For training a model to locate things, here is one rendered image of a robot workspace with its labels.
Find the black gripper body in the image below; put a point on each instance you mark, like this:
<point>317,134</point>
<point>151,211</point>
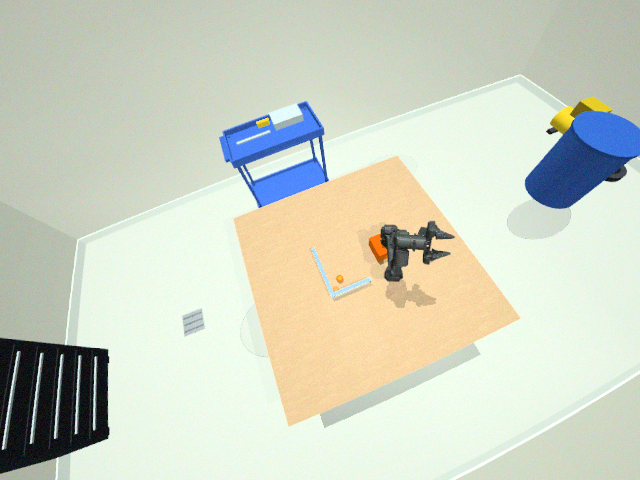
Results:
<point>421,242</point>

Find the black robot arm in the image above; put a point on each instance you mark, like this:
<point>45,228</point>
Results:
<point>397,241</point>

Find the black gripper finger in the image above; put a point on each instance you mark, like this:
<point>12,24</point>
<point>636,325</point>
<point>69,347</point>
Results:
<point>442,235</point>
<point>439,254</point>

